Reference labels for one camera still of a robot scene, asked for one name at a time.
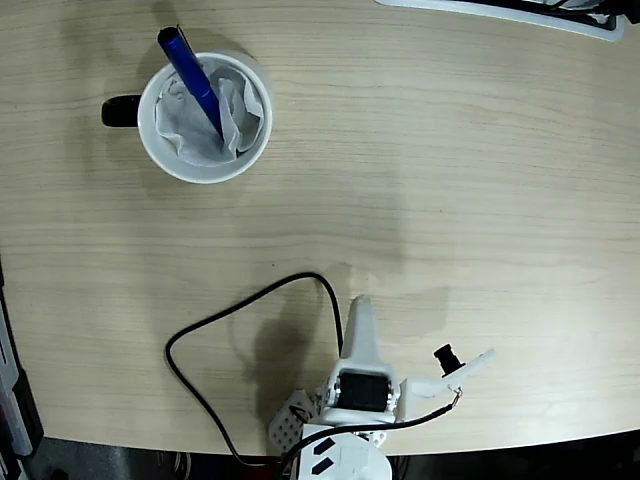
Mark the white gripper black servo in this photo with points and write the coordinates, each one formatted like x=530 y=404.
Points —
x=363 y=390

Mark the blue metallic pen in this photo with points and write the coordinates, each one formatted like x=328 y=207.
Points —
x=190 y=75

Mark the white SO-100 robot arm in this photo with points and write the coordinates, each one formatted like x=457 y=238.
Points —
x=350 y=460

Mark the crumpled white tissue paper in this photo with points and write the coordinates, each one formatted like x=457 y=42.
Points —
x=250 y=115

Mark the black camera on white mount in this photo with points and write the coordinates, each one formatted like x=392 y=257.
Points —
x=425 y=386

